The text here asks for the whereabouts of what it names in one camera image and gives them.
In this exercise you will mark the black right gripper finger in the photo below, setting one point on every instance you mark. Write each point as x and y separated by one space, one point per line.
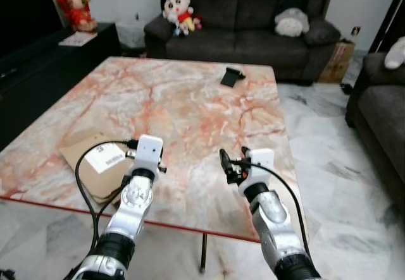
225 160
245 152

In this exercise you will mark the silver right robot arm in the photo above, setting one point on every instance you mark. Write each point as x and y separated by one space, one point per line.
273 223

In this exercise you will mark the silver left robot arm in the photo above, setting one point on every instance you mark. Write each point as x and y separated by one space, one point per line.
133 201

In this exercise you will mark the black crumpled bag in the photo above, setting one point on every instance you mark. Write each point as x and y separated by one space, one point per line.
231 77

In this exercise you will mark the brown cardboard envelope white label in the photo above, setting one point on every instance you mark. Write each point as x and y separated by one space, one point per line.
85 150

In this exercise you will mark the black metal table leg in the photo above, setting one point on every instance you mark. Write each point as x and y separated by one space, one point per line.
203 251

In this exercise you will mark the brown cardboard box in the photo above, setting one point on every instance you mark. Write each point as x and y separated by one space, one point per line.
337 62

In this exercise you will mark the white mesh waste basket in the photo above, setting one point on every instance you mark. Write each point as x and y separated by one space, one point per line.
133 33

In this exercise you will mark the grey round plush toy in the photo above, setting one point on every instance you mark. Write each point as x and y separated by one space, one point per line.
292 23

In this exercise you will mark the dark grey fabric sofa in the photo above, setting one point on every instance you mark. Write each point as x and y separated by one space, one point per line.
243 14

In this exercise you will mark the dark grey armchair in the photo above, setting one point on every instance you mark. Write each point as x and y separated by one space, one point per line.
380 115

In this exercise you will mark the cartoon boy plush doll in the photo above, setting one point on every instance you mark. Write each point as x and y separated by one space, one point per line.
179 13

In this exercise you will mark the black low cabinet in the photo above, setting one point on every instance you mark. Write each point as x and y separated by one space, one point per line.
44 71

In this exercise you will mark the white printed paper sheet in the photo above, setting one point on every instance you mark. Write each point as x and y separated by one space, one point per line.
78 38

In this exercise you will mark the red gold figurine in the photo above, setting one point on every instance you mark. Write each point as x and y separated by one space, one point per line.
76 8

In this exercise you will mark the white plush cushion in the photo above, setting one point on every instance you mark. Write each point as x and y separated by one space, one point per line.
396 54

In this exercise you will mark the black television screen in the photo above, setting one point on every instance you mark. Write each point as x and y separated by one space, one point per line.
22 11

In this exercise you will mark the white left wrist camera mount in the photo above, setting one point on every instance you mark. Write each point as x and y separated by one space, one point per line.
149 150

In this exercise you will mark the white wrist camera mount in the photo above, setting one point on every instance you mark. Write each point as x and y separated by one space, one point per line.
149 150
261 166

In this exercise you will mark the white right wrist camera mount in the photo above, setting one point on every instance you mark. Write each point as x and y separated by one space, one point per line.
261 166

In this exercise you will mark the small wall socket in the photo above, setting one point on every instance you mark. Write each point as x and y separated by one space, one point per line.
355 31

